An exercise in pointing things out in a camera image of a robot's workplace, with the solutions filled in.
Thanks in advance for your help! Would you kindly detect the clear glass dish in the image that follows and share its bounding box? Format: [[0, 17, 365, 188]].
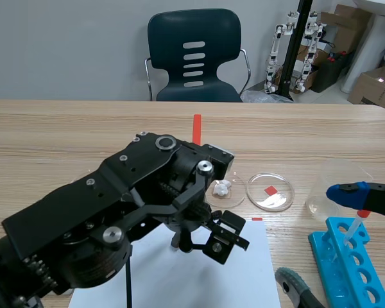
[[207, 175, 246, 209], [246, 172, 296, 212]]

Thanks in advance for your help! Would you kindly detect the open cardboard box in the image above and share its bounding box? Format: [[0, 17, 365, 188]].
[[348, 66, 385, 112]]

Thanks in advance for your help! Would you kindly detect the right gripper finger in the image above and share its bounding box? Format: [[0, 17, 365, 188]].
[[275, 267, 327, 308], [326, 181, 385, 222]]

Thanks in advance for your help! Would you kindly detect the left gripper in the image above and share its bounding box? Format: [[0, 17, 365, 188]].
[[162, 142, 251, 266]]

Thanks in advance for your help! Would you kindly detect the dark blue chair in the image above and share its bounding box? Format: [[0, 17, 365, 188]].
[[144, 8, 252, 103]]

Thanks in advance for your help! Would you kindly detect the white sheet of paper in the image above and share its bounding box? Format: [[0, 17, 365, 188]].
[[67, 221, 282, 308]]

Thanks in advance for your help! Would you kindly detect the black camera cable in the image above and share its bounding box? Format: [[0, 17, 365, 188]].
[[124, 246, 133, 308]]

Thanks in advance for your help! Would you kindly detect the white lump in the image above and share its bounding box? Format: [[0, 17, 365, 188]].
[[212, 180, 232, 197]]

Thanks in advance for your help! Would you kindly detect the black metal rail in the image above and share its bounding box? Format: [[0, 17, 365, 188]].
[[277, 0, 314, 103]]

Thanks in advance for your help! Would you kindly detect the dropper with red bulb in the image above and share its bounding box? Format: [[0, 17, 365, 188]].
[[335, 210, 372, 257]]

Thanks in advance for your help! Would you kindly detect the brown cardboard box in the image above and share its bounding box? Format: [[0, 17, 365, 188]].
[[320, 12, 372, 57]]

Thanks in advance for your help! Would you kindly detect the clear plastic beaker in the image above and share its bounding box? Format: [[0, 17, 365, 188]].
[[305, 159, 373, 222]]

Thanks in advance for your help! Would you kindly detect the turquoise rack with round holes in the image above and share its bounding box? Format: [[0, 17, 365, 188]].
[[307, 216, 385, 308]]

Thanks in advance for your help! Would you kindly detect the clear plastic bag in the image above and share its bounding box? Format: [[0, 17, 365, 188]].
[[240, 89, 295, 103]]

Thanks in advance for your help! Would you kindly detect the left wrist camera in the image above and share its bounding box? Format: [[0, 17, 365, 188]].
[[200, 143, 236, 182]]

